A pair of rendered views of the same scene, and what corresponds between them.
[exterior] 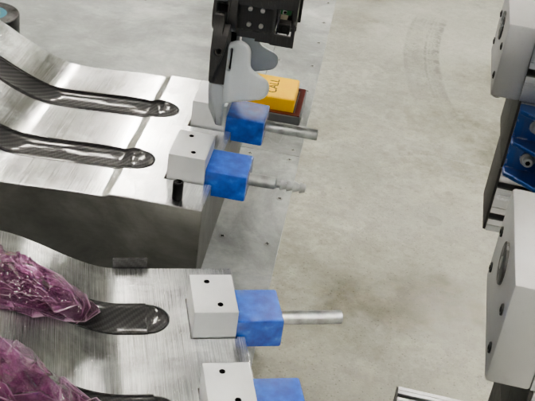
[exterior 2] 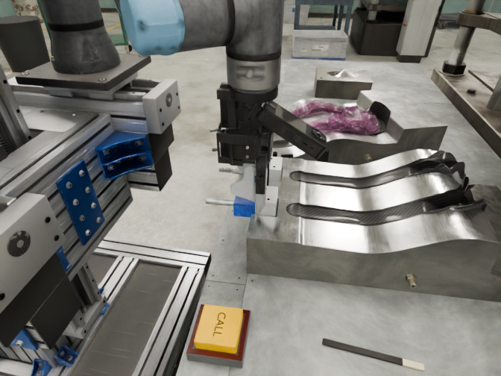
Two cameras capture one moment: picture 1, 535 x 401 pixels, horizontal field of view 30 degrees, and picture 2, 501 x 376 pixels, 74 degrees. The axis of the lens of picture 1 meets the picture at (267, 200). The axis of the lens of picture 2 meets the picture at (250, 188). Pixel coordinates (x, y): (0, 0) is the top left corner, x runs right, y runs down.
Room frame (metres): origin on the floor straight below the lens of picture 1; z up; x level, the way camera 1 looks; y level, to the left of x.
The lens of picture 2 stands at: (1.40, 0.08, 1.28)
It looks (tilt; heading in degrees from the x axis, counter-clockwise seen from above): 37 degrees down; 184
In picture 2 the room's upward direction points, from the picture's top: straight up
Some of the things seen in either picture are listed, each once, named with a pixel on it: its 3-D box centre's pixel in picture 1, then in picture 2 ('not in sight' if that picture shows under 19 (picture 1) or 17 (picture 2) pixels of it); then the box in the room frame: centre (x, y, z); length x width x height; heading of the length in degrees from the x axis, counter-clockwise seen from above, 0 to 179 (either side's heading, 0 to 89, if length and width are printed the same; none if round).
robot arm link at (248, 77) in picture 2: not in sight; (253, 71); (0.93, 0.05, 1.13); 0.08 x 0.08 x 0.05
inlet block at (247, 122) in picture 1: (255, 123); (241, 203); (0.93, 0.02, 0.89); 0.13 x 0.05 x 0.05; 86
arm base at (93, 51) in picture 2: not in sight; (82, 42); (0.60, -0.38, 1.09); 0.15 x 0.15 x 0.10
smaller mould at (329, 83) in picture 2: not in sight; (341, 83); (0.09, 0.33, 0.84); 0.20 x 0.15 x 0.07; 86
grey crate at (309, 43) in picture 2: not in sight; (318, 43); (-2.77, 0.55, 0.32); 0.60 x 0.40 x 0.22; 91
